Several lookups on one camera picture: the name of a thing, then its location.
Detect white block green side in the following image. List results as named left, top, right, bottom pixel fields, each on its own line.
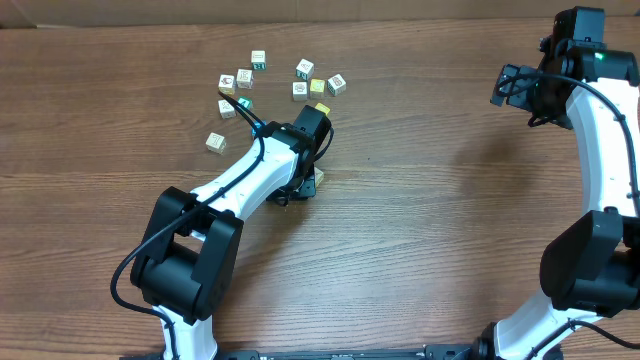
left=327, top=74, right=347, bottom=96

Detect green number 4 block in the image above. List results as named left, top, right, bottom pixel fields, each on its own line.
left=237, top=96, right=253, bottom=110

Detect yellow top block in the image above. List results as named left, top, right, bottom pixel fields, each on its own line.
left=309, top=79, right=326, bottom=99

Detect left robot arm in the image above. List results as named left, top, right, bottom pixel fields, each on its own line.
left=126, top=106, right=334, bottom=359

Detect plain block K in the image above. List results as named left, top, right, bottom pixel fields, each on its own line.
left=236, top=69, right=254, bottom=89

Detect plain block red drawing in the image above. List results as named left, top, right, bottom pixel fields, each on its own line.
left=292, top=81, right=309, bottom=102

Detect yellow block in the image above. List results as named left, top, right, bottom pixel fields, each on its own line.
left=315, top=103, right=330, bottom=116
left=309, top=79, right=326, bottom=99

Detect block with red picture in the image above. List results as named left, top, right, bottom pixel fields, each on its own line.
left=218, top=74, right=237, bottom=95

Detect block with teal side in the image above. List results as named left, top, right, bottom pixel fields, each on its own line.
left=251, top=50, right=267, bottom=71

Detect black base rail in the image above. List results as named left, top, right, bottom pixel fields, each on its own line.
left=119, top=343, right=565, bottom=360

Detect white block teal side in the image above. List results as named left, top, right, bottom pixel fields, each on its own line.
left=295, top=59, right=315, bottom=81

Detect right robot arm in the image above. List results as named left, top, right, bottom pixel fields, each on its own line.
left=463, top=6, right=639, bottom=359

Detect blue letter H block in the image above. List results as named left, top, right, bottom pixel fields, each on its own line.
left=251, top=121, right=263, bottom=139

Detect plain wooden block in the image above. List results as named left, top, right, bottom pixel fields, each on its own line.
left=218, top=99, right=237, bottom=119

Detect plain block red car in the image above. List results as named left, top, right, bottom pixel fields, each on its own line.
left=314, top=167, right=324, bottom=188

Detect plain block letter T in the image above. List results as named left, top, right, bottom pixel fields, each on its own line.
left=205, top=132, right=226, bottom=154

